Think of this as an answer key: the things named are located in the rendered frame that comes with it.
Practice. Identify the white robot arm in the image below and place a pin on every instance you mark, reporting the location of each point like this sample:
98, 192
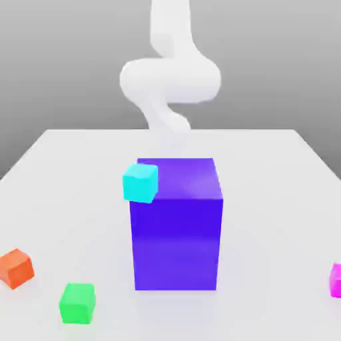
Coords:
170, 80

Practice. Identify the small cyan cube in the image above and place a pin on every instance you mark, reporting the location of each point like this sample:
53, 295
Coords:
139, 184

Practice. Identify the small green cube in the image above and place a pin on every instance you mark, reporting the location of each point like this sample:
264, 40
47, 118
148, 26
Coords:
77, 303

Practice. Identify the small orange cube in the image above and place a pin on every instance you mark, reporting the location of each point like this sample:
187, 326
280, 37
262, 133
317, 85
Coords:
16, 269

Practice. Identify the small magenta cube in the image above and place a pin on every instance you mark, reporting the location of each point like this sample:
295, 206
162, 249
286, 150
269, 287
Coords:
336, 281

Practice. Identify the large purple box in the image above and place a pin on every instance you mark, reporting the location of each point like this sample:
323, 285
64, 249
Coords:
175, 239

